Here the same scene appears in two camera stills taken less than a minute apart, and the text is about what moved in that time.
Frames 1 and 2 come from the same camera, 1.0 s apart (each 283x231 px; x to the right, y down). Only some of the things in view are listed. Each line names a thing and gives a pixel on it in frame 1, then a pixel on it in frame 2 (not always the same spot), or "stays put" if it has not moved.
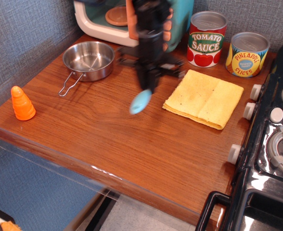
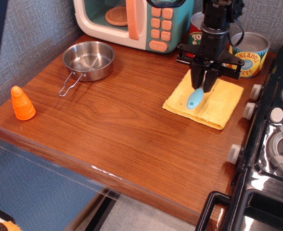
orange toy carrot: [24, 108] stays put
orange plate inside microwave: [117, 16] stays put
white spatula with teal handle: [140, 101] → [196, 96]
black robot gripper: [149, 60] → [212, 53]
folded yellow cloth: [209, 100] stays put
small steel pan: [92, 60] stays put
